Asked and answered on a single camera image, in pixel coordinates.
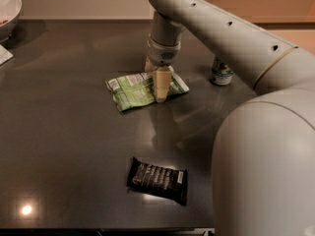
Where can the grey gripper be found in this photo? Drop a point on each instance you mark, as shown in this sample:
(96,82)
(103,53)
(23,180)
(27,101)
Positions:
(161,55)

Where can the green jalapeno chip bag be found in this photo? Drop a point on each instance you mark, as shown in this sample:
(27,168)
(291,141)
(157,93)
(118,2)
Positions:
(138,90)

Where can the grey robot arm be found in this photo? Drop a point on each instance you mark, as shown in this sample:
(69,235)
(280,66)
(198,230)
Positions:
(263,157)

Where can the black rxbar chocolate bar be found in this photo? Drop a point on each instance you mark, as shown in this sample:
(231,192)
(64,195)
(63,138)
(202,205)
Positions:
(158,181)

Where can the green white soda can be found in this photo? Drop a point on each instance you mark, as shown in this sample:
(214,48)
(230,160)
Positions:
(221,74)

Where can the white bowl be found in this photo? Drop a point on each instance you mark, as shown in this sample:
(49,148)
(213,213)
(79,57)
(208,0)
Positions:
(10,11)

